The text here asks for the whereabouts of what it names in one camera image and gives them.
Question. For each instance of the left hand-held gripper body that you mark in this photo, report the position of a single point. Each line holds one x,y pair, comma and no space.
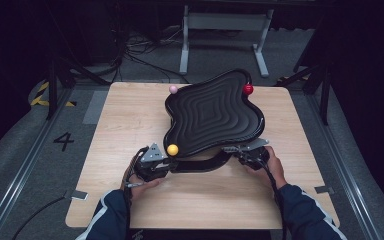
150,166

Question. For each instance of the pink ball knob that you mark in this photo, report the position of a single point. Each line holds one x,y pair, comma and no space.
173,89

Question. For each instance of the metal floor rail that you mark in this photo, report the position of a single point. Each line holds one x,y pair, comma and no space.
23,170
346,170

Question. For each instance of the red ball knob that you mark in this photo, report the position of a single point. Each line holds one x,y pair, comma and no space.
248,89

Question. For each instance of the yellow ball knob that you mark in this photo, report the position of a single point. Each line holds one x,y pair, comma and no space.
172,149

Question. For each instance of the grey metal table frame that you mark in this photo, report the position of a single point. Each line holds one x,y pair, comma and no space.
226,21

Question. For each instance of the person's right hand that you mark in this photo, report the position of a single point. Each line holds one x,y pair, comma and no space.
275,170

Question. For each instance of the grey tape strip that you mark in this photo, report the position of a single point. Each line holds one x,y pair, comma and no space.
79,195
325,190

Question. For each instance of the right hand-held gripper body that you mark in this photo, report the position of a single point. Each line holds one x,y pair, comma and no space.
253,156

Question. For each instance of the black wavy tray stand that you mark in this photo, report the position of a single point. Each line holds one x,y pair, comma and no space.
213,113

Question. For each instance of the black tripod stand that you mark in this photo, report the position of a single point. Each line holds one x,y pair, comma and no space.
325,96
51,90

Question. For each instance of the yellow black floor tape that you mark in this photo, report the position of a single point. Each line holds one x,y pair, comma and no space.
40,96

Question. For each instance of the person's left hand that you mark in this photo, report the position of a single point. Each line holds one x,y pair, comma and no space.
136,188

